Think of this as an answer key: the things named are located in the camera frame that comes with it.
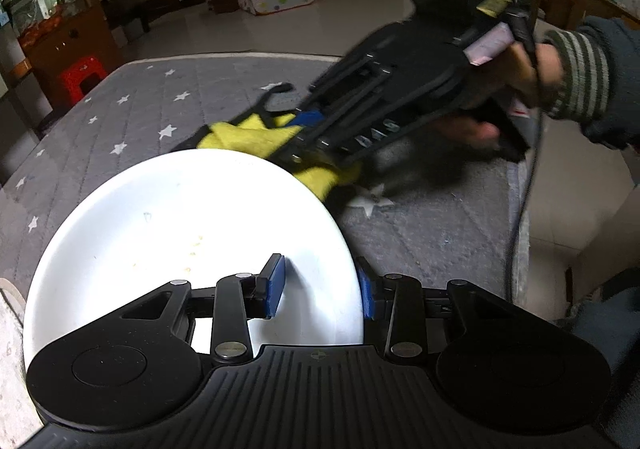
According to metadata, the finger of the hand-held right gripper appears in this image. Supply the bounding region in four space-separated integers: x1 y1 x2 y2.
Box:
259 83 327 130
169 125 353 170

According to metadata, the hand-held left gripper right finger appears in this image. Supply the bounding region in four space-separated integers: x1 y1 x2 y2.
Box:
354 256 522 361

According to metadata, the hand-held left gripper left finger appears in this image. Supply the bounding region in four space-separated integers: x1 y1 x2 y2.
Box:
120 253 287 363

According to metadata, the yellow cleaning cloth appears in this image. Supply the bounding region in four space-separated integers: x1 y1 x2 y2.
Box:
196 113 364 200

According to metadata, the white round plate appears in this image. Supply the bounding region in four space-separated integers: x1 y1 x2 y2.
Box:
23 149 365 367

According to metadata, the person's right forearm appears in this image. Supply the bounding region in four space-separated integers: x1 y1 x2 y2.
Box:
544 16 640 150

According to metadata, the person's right hand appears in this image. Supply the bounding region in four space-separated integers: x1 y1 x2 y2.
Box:
433 42 568 150

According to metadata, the grey star-print mat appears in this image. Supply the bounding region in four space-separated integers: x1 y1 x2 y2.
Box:
0 53 532 310

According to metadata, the red plastic stool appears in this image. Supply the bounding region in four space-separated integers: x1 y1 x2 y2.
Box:
59 56 109 106

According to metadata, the person's dark clothing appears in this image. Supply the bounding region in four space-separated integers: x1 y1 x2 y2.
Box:
564 268 640 449

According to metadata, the wooden display cabinet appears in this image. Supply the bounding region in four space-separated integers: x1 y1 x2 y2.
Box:
0 0 127 97

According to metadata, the black cable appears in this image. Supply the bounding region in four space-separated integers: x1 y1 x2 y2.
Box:
508 126 547 302

